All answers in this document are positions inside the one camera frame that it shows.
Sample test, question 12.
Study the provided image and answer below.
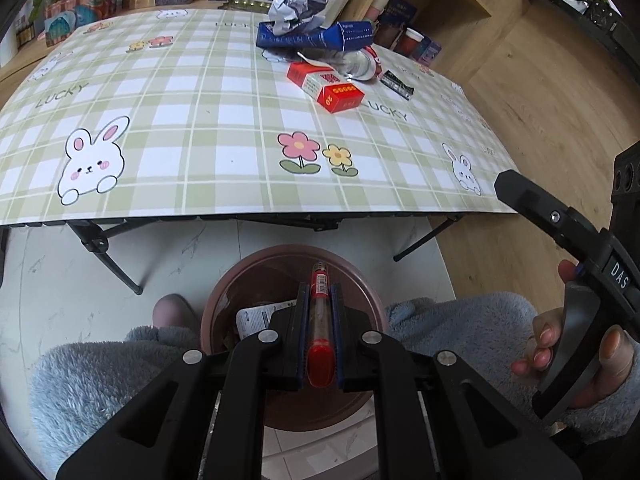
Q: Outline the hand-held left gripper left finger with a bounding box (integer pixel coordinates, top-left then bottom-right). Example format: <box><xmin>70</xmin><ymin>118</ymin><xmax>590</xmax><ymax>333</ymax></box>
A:
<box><xmin>56</xmin><ymin>282</ymin><xmax>311</xmax><ymax>480</ymax></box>

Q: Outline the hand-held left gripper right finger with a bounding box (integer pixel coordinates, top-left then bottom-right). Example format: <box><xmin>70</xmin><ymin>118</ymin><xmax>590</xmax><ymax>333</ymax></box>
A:
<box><xmin>330</xmin><ymin>282</ymin><xmax>583</xmax><ymax>480</ymax></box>

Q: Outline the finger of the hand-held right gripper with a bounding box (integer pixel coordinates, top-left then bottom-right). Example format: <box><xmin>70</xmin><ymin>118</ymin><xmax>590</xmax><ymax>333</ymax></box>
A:
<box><xmin>494</xmin><ymin>170</ymin><xmax>601</xmax><ymax>261</ymax></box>

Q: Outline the red transparent pen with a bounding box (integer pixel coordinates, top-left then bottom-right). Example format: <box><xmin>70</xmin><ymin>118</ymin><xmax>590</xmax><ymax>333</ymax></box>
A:
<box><xmin>306</xmin><ymin>260</ymin><xmax>337</xmax><ymax>388</ymax></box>

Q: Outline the brown plastic bin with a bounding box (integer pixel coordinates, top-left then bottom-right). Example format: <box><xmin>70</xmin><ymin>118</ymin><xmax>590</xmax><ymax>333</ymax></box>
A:
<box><xmin>201</xmin><ymin>245</ymin><xmax>386</xmax><ymax>431</ymax></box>

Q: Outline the small black box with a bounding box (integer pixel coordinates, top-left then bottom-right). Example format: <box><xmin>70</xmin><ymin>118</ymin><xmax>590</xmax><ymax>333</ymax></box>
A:
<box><xmin>379</xmin><ymin>70</ymin><xmax>415</xmax><ymax>101</ymax></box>

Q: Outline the crushed red can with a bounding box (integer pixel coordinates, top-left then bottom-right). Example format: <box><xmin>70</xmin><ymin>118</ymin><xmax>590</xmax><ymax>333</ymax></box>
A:
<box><xmin>345</xmin><ymin>45</ymin><xmax>383</xmax><ymax>83</ymax></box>

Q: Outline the person's right forearm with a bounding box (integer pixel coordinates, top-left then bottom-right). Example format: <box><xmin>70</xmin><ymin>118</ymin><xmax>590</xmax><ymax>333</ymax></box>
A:
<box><xmin>552</xmin><ymin>370</ymin><xmax>640</xmax><ymax>448</ymax></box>

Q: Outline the person's right hand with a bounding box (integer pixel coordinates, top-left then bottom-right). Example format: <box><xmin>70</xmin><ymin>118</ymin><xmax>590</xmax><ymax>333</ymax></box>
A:
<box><xmin>512</xmin><ymin>260</ymin><xmax>640</xmax><ymax>409</ymax></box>

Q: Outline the white packet blue print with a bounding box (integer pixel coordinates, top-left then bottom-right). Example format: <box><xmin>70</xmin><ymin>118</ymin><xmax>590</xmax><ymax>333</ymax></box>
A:
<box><xmin>236</xmin><ymin>300</ymin><xmax>298</xmax><ymax>341</ymax></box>

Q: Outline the person's right leg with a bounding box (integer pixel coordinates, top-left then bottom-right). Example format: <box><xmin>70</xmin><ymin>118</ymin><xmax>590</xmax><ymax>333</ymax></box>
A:
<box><xmin>385</xmin><ymin>296</ymin><xmax>556</xmax><ymax>376</ymax></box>

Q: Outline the person's leg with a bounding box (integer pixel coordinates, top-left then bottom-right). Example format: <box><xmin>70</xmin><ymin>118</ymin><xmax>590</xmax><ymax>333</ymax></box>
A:
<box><xmin>30</xmin><ymin>325</ymin><xmax>211</xmax><ymax>466</ymax></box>
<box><xmin>385</xmin><ymin>296</ymin><xmax>556</xmax><ymax>376</ymax></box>

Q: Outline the person's left foot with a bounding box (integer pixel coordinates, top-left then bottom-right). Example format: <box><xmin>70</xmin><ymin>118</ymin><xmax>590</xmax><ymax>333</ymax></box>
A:
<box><xmin>152</xmin><ymin>294</ymin><xmax>201</xmax><ymax>333</ymax></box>

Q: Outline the black shelf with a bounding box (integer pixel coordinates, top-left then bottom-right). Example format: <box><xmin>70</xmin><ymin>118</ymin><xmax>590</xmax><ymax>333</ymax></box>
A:
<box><xmin>520</xmin><ymin>0</ymin><xmax>640</xmax><ymax>66</ymax></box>

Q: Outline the person's left leg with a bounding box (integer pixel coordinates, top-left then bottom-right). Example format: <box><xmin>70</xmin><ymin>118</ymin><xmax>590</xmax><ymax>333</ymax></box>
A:
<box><xmin>30</xmin><ymin>325</ymin><xmax>211</xmax><ymax>466</ymax></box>

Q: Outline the red cup white rim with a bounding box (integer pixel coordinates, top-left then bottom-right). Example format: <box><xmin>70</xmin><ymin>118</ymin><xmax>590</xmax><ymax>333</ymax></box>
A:
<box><xmin>402</xmin><ymin>27</ymin><xmax>426</xmax><ymax>56</ymax></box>

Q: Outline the wooden shelf unit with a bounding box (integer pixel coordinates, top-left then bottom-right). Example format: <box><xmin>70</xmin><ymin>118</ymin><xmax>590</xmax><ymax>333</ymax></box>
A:
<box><xmin>345</xmin><ymin>0</ymin><xmax>511</xmax><ymax>61</ymax></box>

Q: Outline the brown cup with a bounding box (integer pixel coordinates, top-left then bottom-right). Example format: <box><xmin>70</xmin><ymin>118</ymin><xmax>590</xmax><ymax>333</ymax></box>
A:
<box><xmin>375</xmin><ymin>20</ymin><xmax>401</xmax><ymax>48</ymax></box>

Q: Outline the green checked tablecloth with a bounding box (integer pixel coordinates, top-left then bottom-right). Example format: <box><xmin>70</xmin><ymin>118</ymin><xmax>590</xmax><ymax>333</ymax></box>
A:
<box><xmin>0</xmin><ymin>0</ymin><xmax>521</xmax><ymax>226</ymax></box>

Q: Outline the red white cigarette pack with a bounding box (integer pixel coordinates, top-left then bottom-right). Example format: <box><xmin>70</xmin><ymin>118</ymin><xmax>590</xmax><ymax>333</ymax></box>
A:
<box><xmin>286</xmin><ymin>60</ymin><xmax>364</xmax><ymax>113</ymax></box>

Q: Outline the dark blue patterned box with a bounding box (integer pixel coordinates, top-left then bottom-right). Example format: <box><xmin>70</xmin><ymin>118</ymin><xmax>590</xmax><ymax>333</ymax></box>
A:
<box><xmin>385</xmin><ymin>0</ymin><xmax>418</xmax><ymax>26</ymax></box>

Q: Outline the long blue carton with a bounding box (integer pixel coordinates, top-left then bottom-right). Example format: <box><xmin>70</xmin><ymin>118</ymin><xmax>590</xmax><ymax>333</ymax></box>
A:
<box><xmin>256</xmin><ymin>20</ymin><xmax>376</xmax><ymax>53</ymax></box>

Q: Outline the crumpled grey paper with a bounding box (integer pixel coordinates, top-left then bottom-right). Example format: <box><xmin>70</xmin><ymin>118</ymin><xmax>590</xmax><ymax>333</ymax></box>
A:
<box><xmin>268</xmin><ymin>0</ymin><xmax>333</xmax><ymax>36</ymax></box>

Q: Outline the gold embossed tray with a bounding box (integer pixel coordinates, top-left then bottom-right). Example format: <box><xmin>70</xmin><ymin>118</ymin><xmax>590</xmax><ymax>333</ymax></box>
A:
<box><xmin>220</xmin><ymin>0</ymin><xmax>273</xmax><ymax>13</ymax></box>

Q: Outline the black folding table frame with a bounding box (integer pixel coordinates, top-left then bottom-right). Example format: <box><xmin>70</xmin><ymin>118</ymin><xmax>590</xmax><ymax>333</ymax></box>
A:
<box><xmin>65</xmin><ymin>212</ymin><xmax>466</xmax><ymax>296</ymax></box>

